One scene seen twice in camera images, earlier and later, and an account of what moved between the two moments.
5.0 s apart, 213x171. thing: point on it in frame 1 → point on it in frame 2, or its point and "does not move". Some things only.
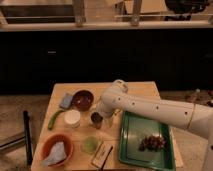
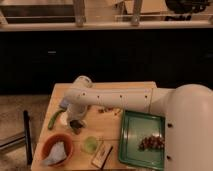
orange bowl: x=51 y=141 does not move
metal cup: x=96 y=119 → x=76 y=125
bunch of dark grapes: x=154 y=143 does not move
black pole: x=28 y=138 does not move
